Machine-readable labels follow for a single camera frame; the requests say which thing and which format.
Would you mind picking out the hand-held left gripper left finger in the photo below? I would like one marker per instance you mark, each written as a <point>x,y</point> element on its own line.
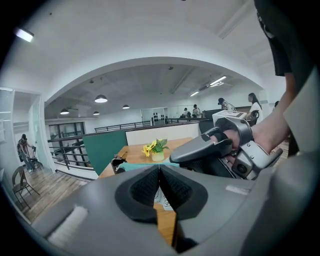
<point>100,212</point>

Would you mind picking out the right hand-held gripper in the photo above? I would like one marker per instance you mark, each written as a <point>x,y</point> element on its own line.
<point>255,155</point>

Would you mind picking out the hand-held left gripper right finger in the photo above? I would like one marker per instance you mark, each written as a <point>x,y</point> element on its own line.
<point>220,205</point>

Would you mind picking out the person's right forearm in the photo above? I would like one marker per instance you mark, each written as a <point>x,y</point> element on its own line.
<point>270,130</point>

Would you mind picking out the person's right hand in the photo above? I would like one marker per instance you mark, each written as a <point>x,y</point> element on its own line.
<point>233,138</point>

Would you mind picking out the black office chair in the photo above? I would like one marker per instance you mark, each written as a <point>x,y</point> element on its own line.
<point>205,128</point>

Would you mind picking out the sunflower bouquet in vase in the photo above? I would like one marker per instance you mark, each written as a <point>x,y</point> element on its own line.
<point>158,156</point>

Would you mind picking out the green partition panel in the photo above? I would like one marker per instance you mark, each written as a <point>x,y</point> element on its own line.
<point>105,150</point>

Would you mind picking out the black metal railing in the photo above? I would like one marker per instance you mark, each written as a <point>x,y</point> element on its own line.
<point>72,155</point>

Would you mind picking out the ceiling tube light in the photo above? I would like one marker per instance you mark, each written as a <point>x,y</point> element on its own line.
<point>194,93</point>
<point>218,80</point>
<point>23,35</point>

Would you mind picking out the dark metal chair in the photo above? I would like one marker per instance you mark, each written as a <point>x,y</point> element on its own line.
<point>23,190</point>

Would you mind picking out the black folding chair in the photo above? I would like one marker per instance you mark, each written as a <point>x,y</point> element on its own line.
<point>33,160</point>

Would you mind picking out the large dome pendant lamp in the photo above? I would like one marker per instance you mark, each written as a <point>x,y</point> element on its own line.
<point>101,100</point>

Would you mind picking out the person's black clothed body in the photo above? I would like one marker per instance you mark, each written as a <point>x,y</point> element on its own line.
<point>287,37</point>

